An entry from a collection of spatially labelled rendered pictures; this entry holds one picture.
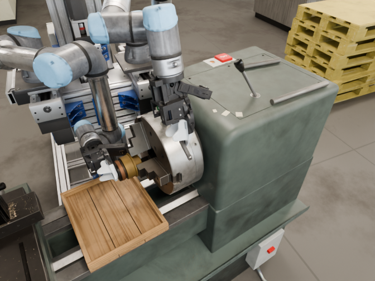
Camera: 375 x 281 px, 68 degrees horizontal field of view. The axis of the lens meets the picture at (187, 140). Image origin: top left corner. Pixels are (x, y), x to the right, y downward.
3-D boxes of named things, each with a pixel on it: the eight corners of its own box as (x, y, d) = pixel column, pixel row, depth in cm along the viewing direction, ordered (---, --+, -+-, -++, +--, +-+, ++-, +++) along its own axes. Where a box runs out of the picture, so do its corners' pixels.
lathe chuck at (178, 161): (153, 144, 128) (154, 91, 104) (190, 198, 113) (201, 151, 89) (135, 151, 124) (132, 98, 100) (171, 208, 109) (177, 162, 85)
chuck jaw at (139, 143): (154, 144, 108) (144, 115, 105) (159, 145, 103) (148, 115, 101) (128, 155, 103) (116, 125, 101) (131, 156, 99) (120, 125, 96)
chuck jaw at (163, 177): (163, 152, 102) (179, 170, 94) (164, 162, 105) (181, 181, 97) (135, 164, 98) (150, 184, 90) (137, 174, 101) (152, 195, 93)
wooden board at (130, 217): (129, 170, 128) (128, 164, 126) (168, 229, 105) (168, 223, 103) (62, 199, 116) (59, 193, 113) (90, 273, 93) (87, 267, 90)
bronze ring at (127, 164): (132, 145, 102) (108, 154, 98) (144, 160, 97) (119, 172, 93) (135, 161, 108) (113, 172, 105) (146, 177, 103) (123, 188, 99)
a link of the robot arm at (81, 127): (94, 131, 123) (89, 115, 117) (101, 145, 116) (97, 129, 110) (75, 137, 120) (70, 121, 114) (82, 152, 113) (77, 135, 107)
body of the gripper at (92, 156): (92, 178, 101) (82, 158, 109) (114, 168, 104) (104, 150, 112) (87, 163, 96) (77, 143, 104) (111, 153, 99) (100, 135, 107)
